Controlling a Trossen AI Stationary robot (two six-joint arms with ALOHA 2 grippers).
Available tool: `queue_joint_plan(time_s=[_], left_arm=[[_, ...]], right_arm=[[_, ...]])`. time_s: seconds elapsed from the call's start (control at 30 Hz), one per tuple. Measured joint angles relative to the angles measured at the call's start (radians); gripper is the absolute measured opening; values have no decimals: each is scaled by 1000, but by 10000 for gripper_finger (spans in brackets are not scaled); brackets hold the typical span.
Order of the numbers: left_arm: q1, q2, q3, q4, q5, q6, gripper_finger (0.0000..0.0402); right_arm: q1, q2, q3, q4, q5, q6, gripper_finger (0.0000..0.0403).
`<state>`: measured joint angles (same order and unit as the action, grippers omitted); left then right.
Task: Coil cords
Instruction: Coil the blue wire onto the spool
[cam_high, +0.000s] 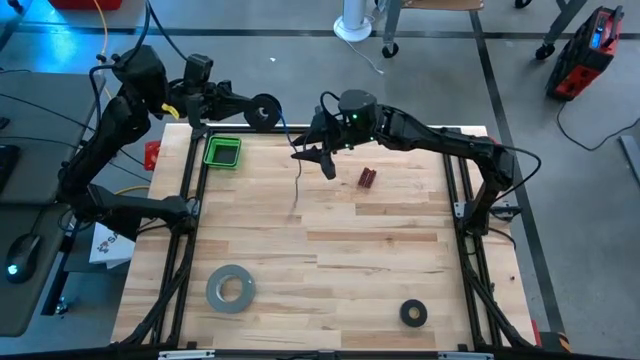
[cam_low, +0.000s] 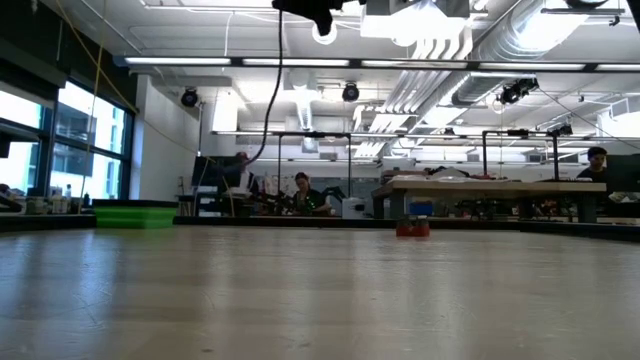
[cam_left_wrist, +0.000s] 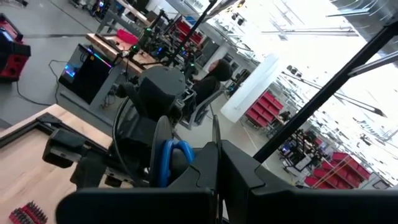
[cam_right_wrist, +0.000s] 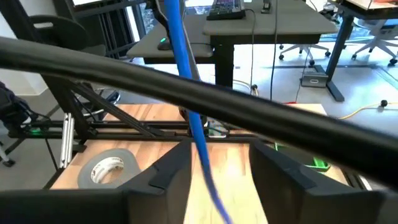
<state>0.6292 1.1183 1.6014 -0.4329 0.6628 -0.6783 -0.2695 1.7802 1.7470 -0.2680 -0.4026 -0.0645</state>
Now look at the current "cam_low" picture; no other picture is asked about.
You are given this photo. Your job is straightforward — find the person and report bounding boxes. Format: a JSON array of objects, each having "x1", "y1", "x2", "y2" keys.
[
  {"x1": 227, "y1": 151, "x2": 260, "y2": 201},
  {"x1": 292, "y1": 172, "x2": 332, "y2": 217},
  {"x1": 576, "y1": 146, "x2": 609, "y2": 182}
]

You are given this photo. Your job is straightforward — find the white container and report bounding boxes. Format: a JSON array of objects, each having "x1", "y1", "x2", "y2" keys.
[{"x1": 342, "y1": 197, "x2": 369, "y2": 220}]

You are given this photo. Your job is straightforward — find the reddish brown connector block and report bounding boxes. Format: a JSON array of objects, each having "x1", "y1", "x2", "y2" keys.
[{"x1": 395, "y1": 215, "x2": 431, "y2": 239}]

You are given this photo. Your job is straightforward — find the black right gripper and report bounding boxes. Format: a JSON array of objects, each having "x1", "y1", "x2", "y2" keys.
[{"x1": 272, "y1": 0, "x2": 369, "y2": 14}]

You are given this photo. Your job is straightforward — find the white cable coil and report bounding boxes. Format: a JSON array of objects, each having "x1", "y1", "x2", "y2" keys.
[{"x1": 311, "y1": 22, "x2": 339, "y2": 46}]

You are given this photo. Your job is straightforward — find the yellow cable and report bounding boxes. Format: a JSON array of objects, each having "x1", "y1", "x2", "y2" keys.
[{"x1": 54, "y1": 0, "x2": 141, "y2": 216}]

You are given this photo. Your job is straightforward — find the black aluminium table frame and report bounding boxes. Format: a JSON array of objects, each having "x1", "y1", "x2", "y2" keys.
[{"x1": 0, "y1": 212, "x2": 640, "y2": 244}]

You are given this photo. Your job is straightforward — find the black monitor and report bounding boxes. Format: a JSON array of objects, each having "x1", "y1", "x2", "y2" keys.
[
  {"x1": 605, "y1": 154, "x2": 640, "y2": 194},
  {"x1": 191, "y1": 155, "x2": 245, "y2": 189}
]

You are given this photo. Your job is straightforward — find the wooden background workbench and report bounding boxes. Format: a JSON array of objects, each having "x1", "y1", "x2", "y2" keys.
[{"x1": 372, "y1": 179, "x2": 607, "y2": 221}]

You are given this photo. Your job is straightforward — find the silver ventilation duct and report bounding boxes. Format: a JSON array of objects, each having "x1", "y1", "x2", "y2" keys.
[{"x1": 469, "y1": 0, "x2": 626, "y2": 64}]

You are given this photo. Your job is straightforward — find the blue cord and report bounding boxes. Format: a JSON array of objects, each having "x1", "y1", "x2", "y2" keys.
[{"x1": 246, "y1": 7, "x2": 285, "y2": 166}]

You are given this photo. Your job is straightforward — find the green plastic bin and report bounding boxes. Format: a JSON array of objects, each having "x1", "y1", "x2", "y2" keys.
[{"x1": 93, "y1": 199, "x2": 179, "y2": 230}]

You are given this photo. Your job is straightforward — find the large window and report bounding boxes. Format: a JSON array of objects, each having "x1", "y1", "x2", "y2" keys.
[{"x1": 0, "y1": 82, "x2": 134, "y2": 201}]

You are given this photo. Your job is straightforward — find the black background rig frame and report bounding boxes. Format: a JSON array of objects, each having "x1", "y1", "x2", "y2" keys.
[
  {"x1": 482, "y1": 127, "x2": 561, "y2": 182},
  {"x1": 277, "y1": 131, "x2": 353, "y2": 201}
]

